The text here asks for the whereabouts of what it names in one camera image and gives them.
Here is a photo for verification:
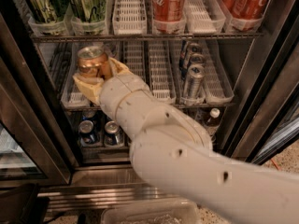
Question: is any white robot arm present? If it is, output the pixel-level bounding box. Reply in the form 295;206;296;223
73;58;299;224

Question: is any right front red cola can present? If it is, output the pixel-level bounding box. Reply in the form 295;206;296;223
232;0;267;20

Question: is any front middle blue can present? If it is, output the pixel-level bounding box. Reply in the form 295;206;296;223
104;121;124;147

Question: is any middle silver slim can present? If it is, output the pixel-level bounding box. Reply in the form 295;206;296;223
183;53;206;73

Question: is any front left blue can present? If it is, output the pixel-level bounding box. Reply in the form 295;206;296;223
78;120;99;145

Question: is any front silver slim can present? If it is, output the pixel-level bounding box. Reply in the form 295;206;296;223
183;64;205;99

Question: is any middle red cola can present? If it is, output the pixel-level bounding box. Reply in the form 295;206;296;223
152;0;185;22

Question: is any rear left blue can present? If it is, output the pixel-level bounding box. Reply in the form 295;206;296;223
82;110;100;131

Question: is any left green can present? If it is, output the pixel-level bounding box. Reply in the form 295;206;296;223
25;0;68;23

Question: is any fridge door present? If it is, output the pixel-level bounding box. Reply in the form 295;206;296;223
0;17;81;188

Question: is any blue can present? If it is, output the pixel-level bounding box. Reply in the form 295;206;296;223
104;121;124;147
82;110;100;131
78;120;99;145

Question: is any brown bottle white cap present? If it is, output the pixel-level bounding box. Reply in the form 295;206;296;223
204;108;221;136

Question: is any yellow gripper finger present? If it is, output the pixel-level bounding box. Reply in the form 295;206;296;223
73;73;104;105
108;58;131;77

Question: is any silver slim can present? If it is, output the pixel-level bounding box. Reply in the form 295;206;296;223
179;41;203;68
183;53;206;73
183;64;205;99

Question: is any orange soda can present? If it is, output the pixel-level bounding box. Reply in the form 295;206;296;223
77;46;112;79

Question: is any green can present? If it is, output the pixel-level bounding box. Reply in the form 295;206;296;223
25;0;68;23
69;0;107;23

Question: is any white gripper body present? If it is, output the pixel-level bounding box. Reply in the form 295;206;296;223
99;74;170;140

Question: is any orange floor cable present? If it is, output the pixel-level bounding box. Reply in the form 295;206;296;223
270;158;281;171

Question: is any rear silver slim can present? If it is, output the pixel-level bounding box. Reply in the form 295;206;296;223
179;41;203;68

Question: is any right green can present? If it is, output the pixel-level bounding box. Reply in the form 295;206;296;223
69;0;107;23

